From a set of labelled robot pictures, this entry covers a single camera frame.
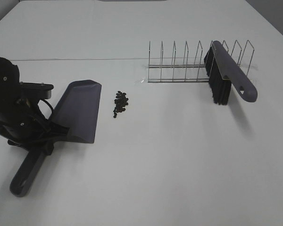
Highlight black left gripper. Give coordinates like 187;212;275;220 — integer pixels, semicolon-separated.
0;81;69;156

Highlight grey plastic dustpan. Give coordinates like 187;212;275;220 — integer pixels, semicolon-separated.
9;80;102;197

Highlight pile of coffee beans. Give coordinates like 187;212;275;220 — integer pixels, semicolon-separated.
113;90;129;118

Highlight grey brush black bristles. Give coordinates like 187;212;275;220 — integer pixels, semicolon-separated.
204;40;258;105

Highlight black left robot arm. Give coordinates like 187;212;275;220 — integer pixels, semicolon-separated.
0;57;69;155

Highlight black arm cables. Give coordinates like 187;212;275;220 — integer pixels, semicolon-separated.
0;98;62;144

